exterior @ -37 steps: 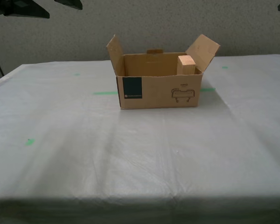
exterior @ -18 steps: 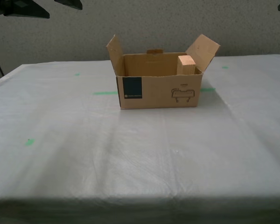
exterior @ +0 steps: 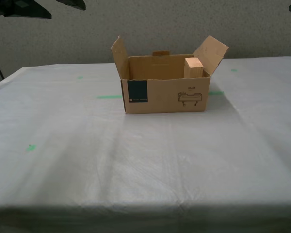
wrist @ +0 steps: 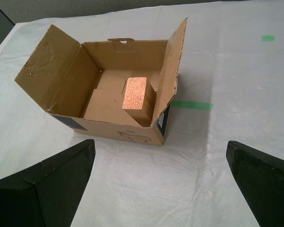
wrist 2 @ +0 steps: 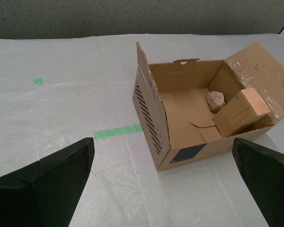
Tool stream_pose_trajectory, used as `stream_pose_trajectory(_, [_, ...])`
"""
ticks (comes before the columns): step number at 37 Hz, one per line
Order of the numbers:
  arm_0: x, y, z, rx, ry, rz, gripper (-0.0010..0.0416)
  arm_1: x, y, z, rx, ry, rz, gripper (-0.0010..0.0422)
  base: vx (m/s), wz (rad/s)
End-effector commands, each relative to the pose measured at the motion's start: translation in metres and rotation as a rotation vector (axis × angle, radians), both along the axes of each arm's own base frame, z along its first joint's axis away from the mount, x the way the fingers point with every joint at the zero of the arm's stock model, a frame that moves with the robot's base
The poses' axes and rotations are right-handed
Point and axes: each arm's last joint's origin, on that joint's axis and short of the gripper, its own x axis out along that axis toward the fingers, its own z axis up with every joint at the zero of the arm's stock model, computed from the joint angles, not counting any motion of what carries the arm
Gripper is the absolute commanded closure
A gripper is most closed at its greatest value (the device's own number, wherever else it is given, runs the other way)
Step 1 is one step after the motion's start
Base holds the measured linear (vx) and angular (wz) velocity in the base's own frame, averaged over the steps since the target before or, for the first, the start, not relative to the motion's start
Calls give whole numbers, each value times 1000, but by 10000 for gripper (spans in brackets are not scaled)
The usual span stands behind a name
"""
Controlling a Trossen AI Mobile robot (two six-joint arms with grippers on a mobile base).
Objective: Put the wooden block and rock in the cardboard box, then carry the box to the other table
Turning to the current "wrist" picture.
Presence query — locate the white plastic table cover sheet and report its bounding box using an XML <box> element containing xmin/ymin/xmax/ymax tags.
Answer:
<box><xmin>0</xmin><ymin>0</ymin><xmax>284</xmax><ymax>227</ymax></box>

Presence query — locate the long green tape strip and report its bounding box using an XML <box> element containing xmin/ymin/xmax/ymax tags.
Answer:
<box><xmin>172</xmin><ymin>99</ymin><xmax>214</xmax><ymax>112</ymax></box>

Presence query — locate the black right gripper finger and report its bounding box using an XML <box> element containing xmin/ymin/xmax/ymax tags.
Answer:
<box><xmin>226</xmin><ymin>140</ymin><xmax>284</xmax><ymax>227</ymax></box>
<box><xmin>0</xmin><ymin>139</ymin><xmax>96</xmax><ymax>227</ymax></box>

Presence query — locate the light wooden block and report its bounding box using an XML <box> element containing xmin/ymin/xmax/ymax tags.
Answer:
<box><xmin>122</xmin><ymin>77</ymin><xmax>158</xmax><ymax>128</ymax></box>

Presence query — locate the brown cardboard box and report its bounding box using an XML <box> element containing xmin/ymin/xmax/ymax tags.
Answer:
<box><xmin>13</xmin><ymin>17</ymin><xmax>188</xmax><ymax>147</ymax></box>

